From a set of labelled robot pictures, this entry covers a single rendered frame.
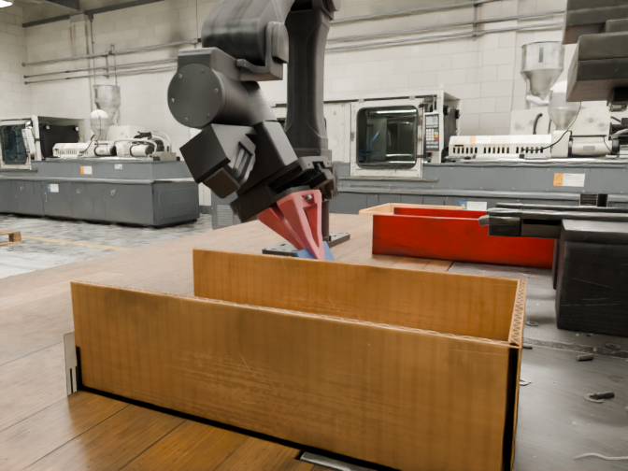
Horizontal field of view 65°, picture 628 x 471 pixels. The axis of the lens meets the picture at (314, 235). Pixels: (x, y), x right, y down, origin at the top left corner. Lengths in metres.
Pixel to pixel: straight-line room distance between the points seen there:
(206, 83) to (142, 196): 6.92
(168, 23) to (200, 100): 9.44
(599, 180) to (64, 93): 10.16
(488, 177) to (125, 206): 5.03
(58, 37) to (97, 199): 4.96
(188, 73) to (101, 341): 0.26
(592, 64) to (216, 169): 0.32
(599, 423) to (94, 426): 0.27
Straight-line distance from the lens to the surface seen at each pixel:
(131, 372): 0.31
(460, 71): 7.21
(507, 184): 5.04
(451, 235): 0.70
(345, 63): 7.78
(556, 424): 0.31
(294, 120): 0.74
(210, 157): 0.45
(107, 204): 7.92
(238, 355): 0.26
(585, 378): 0.38
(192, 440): 0.28
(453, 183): 5.12
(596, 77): 0.48
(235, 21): 0.55
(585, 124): 5.60
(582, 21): 0.52
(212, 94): 0.46
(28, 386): 0.37
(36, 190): 9.26
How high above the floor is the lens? 1.04
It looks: 9 degrees down
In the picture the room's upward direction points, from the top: straight up
